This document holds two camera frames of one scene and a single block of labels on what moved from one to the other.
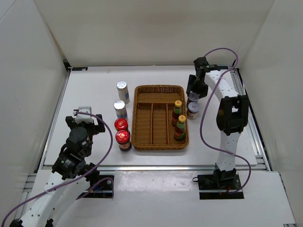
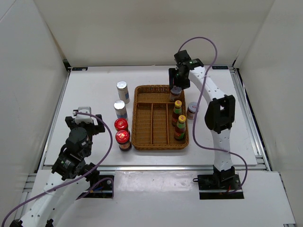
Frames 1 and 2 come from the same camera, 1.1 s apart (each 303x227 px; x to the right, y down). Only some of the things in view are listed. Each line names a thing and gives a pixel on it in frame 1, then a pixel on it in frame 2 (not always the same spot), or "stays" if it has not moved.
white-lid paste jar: (193, 97) -> (175, 93)
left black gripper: (97, 128) stays
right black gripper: (203, 92) -> (172, 73)
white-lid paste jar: (192, 109) stays
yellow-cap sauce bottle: (177, 112) stays
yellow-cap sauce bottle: (180, 128) stays
